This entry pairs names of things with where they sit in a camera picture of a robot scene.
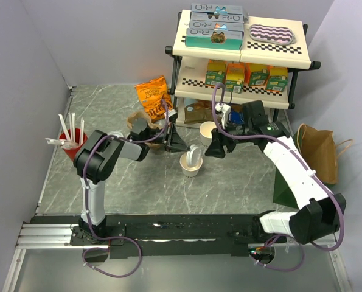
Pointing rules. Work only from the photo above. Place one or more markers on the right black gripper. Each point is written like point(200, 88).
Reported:
point(215, 149)

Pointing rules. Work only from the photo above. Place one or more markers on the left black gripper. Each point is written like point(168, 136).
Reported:
point(175, 143)

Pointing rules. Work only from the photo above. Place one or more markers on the white plastic cup lid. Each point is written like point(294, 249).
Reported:
point(193, 156)

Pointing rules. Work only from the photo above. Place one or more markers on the white paper coffee cup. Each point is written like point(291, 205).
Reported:
point(187, 171)

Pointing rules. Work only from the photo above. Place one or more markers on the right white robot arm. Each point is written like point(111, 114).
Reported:
point(320, 212)

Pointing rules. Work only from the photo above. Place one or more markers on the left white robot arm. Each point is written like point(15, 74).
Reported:
point(96, 160)

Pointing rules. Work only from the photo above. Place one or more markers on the brown cardboard cup carrier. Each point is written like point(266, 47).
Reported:
point(130, 120)

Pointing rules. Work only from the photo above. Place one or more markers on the blue snack bag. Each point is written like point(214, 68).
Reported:
point(236, 118)

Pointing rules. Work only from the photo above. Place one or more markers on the brown snack bag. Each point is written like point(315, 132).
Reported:
point(198, 112)

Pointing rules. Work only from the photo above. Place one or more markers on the orange kettle chips bag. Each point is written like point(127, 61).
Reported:
point(151, 94)

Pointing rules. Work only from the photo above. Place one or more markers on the green juice carton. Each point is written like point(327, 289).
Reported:
point(215, 72)
point(277, 80)
point(256, 74)

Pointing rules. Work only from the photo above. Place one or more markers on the dark green paper bag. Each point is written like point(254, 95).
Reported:
point(282, 194)

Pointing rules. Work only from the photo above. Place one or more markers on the cream three-tier shelf rack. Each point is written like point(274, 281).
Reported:
point(260, 62)

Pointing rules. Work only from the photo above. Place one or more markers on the brown paper bag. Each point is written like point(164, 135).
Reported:
point(320, 152)

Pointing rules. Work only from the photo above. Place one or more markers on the red straw holder cup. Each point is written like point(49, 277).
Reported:
point(72, 153)

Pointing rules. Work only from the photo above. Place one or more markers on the teal front R&O box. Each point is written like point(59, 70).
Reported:
point(214, 39)

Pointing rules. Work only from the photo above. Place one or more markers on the purple wavy pattern pouch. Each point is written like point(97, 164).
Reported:
point(282, 36)

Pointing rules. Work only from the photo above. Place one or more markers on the grey back R&O box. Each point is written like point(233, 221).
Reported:
point(219, 12)

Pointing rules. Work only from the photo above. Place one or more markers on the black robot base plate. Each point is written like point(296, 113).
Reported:
point(127, 235)

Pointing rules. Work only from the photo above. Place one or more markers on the aluminium rail frame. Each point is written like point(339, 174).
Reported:
point(45, 261)

